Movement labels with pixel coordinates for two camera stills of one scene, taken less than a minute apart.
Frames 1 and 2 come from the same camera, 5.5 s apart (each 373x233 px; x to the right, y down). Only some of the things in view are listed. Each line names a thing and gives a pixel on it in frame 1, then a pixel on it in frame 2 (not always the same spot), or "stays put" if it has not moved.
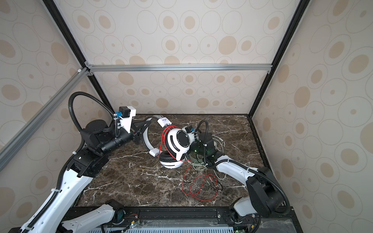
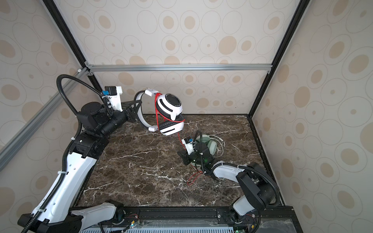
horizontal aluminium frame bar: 178,68 stays put
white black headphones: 176,144 -> 160,111
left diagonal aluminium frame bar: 17,142 stays put
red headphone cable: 164,153 -> 195,174
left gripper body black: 124,137 -> 117,118
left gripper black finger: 137,128 -> 130,108
